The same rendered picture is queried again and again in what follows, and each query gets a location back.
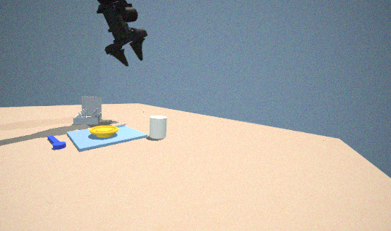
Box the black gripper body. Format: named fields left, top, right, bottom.
left=105, top=20, right=148, bottom=54

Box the white dish rack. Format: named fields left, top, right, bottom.
left=73, top=97, right=102, bottom=125

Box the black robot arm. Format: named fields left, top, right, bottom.
left=97, top=0, right=138, bottom=25

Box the yellow round plate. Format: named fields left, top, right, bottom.
left=89, top=126, right=118, bottom=137

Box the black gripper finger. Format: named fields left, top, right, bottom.
left=130, top=38, right=145, bottom=61
left=110, top=49, right=129, bottom=67

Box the white cylinder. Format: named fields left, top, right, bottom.
left=149, top=115, right=167, bottom=139

